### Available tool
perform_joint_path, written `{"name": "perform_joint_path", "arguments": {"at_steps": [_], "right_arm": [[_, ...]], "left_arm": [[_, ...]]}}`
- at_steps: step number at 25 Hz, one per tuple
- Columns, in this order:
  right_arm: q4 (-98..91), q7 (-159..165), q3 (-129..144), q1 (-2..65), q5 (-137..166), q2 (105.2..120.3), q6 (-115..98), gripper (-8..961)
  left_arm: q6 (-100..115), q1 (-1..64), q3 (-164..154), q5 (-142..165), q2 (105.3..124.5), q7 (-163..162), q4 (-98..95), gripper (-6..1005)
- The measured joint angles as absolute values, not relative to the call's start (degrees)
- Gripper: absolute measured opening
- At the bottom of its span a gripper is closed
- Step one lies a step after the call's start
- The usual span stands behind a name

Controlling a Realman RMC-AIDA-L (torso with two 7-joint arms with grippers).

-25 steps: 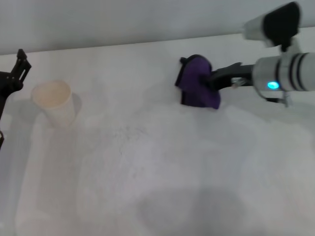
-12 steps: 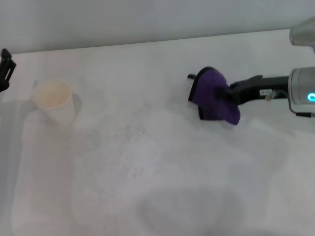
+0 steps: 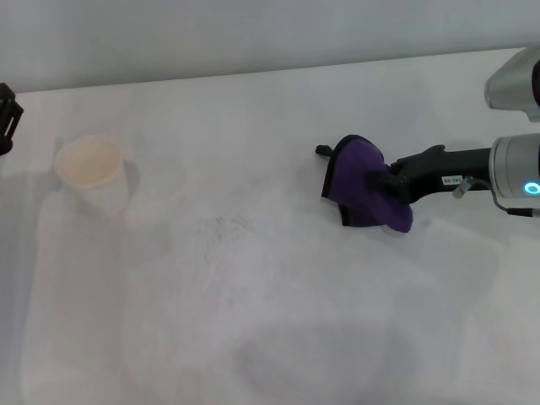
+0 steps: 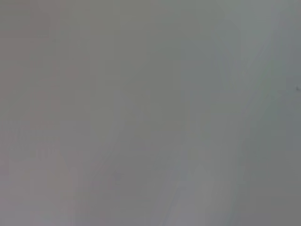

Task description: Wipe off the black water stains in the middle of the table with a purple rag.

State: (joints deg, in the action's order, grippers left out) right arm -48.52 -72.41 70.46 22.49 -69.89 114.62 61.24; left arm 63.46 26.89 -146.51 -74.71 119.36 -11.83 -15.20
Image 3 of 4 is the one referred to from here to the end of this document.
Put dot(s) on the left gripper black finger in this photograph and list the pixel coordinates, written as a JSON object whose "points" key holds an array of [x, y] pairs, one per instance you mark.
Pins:
{"points": [[7, 118]]}

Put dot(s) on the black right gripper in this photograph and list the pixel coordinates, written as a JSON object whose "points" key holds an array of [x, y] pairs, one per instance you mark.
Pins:
{"points": [[447, 169]]}

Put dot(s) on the purple rag with black trim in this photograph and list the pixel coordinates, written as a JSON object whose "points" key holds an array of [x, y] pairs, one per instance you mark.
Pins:
{"points": [[358, 169]]}

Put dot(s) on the white paper cup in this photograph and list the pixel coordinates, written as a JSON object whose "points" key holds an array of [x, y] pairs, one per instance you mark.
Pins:
{"points": [[95, 185]]}

